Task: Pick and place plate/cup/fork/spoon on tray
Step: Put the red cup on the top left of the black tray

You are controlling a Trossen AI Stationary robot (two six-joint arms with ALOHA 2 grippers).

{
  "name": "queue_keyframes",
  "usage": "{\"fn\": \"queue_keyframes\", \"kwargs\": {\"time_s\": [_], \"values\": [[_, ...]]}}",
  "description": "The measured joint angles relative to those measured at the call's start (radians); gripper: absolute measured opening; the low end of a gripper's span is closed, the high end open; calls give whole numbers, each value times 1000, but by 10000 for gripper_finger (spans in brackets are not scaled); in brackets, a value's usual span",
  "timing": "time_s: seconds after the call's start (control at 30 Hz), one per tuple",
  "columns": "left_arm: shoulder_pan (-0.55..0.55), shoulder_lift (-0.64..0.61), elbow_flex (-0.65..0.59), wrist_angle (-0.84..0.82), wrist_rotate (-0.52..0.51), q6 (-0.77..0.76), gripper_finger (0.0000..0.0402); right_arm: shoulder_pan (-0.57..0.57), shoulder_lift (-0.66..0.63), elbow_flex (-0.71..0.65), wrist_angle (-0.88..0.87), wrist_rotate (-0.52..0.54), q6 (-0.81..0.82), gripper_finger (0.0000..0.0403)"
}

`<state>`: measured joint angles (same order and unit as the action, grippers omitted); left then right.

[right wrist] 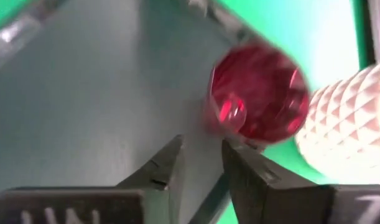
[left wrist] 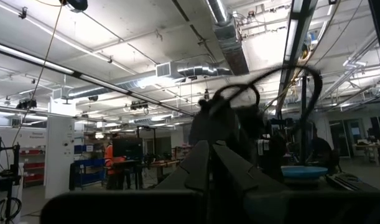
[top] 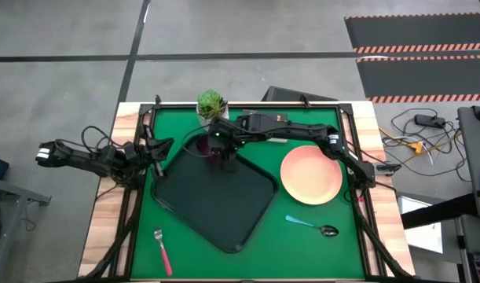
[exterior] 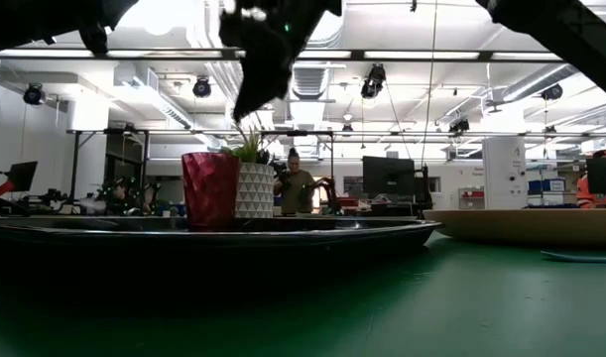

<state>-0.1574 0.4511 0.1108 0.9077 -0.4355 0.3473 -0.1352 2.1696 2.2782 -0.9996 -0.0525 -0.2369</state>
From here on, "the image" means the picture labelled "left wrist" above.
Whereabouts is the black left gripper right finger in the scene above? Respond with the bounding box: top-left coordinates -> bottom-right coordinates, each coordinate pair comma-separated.
211,140 -> 271,191

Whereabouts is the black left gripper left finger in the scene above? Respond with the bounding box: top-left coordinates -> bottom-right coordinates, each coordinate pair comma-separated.
155,140 -> 211,191

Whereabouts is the black computer monitor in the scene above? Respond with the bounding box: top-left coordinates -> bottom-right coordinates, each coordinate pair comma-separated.
111,138 -> 144,161

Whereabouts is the blue bowl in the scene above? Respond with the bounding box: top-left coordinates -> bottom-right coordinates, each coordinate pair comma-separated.
280,165 -> 329,180

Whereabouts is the person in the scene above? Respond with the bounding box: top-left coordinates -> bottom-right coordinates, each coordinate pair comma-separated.
307,124 -> 340,175
103,133 -> 126,190

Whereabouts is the blue storage bins rack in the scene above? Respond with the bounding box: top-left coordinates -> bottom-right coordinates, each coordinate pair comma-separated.
69,144 -> 106,189

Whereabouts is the overhead LED light bar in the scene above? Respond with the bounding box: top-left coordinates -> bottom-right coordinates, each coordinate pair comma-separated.
0,41 -> 195,118
281,0 -> 306,65

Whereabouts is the white square pillar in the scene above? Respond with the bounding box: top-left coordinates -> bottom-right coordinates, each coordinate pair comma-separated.
44,116 -> 76,200

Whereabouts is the red storage bins shelf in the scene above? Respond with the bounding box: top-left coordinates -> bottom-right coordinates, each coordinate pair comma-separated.
19,148 -> 46,185

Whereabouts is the black equipment stand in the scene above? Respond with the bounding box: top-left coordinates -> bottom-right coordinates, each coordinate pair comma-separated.
0,136 -> 23,224

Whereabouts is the black round overhead fixture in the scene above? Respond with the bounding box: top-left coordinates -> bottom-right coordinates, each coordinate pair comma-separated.
64,0 -> 89,12

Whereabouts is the black vertical frame post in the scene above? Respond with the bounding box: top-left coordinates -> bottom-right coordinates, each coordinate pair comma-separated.
299,73 -> 309,166

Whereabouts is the silver ribbed duct with vent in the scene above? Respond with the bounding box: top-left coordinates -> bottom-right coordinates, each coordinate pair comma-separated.
155,60 -> 234,79

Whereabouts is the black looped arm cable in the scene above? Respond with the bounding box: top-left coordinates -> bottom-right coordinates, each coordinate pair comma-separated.
208,63 -> 323,134

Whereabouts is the large silver rectangular duct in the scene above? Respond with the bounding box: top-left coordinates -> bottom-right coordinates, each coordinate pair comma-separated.
205,0 -> 250,76

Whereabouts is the black ceiling camera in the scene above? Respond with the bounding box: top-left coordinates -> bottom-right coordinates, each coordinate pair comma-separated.
16,98 -> 38,110

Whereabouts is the thin hanging cable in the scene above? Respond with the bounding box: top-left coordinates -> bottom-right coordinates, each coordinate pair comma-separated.
11,0 -> 65,147

